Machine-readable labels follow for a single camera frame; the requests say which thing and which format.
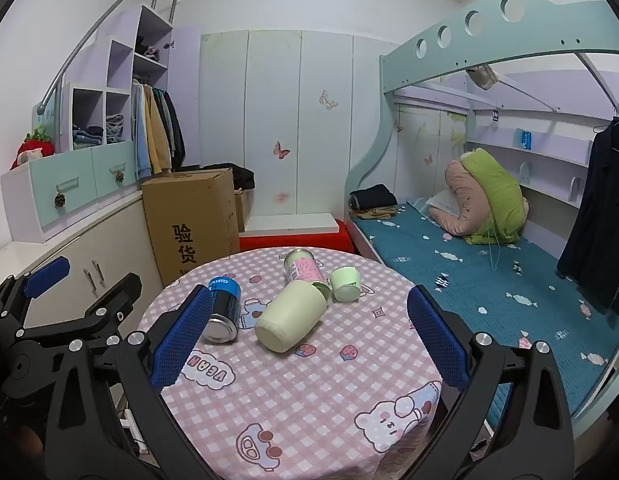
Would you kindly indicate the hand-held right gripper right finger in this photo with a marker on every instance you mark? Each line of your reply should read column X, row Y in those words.
column 439, row 340

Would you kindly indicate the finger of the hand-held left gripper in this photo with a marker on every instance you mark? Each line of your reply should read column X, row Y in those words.
column 114, row 294
column 47, row 274

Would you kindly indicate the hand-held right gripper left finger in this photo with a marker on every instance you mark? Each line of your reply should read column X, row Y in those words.
column 182, row 340

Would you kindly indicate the pale green thermos bottle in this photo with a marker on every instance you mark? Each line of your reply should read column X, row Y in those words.
column 289, row 316

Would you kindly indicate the small mint green cup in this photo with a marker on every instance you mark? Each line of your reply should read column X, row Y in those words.
column 343, row 281

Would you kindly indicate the beige low cabinet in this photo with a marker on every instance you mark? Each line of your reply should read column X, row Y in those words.
column 49, row 265

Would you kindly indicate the blue can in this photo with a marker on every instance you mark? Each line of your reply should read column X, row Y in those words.
column 227, row 300

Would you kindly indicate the teal printed bed sheet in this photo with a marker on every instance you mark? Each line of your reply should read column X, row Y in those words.
column 469, row 285

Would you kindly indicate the lilac stepped cabinet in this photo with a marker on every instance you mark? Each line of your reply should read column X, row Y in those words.
column 64, row 195

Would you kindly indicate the large cardboard box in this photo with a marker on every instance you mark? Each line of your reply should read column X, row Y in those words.
column 189, row 220

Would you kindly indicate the strawberry plush toy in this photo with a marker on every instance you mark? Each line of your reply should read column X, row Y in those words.
column 34, row 149

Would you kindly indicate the round table pink checkered cloth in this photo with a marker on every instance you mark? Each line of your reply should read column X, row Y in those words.
column 299, row 400

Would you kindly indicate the white pillow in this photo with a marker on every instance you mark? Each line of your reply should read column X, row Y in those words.
column 442, row 205

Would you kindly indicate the pink label can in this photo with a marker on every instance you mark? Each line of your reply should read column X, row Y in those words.
column 305, row 270

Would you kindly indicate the folded jeans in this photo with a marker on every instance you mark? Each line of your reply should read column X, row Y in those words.
column 88, row 136

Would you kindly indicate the red stool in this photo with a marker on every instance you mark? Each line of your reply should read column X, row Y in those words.
column 299, row 242

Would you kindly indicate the green pillow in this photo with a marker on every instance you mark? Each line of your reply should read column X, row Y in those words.
column 497, row 195

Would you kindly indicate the folded dark clothes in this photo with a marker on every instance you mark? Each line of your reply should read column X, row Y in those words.
column 372, row 199

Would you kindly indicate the pink quilt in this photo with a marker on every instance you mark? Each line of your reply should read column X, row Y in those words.
column 462, row 185

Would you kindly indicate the white board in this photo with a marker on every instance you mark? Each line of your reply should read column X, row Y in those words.
column 289, row 223

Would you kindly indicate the folded grey clothes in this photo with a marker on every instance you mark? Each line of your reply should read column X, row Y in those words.
column 115, row 129

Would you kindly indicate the light blue hanging shirt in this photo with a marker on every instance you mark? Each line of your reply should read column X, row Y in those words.
column 138, row 135

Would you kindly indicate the yellow hanging jacket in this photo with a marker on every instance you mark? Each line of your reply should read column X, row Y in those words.
column 157, row 135

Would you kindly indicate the black clothing pile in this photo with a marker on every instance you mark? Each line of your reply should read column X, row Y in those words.
column 242, row 176

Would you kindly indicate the dark hanging jackets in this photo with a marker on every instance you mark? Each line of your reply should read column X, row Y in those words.
column 174, row 130

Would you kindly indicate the dark navy hanging garment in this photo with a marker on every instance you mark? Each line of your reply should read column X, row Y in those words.
column 599, row 210

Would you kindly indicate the small blue box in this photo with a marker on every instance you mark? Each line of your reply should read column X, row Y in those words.
column 523, row 139

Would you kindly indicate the grey handrail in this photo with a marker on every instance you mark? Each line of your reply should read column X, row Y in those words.
column 82, row 42

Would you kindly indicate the clothes on shelf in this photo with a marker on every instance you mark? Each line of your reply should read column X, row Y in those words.
column 147, row 51

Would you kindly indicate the white wardrobe with butterfly stickers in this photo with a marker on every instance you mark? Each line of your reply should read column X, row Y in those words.
column 299, row 125

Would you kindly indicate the mint green bunk bed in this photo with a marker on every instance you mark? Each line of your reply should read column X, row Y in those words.
column 469, row 40

